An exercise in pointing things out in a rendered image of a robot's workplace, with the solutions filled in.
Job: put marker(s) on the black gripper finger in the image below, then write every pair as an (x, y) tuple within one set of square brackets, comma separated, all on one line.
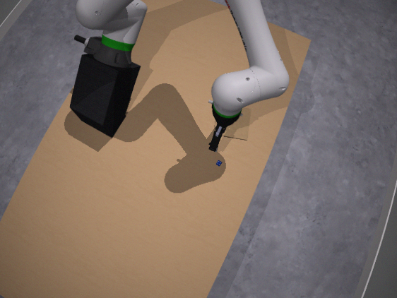
[(216, 138)]

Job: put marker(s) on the tan square mat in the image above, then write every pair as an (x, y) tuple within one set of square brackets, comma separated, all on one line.
[(240, 128)]

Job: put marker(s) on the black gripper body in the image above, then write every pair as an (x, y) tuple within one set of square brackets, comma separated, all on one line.
[(222, 125)]

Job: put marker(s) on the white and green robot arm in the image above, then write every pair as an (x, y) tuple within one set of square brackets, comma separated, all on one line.
[(265, 78)]

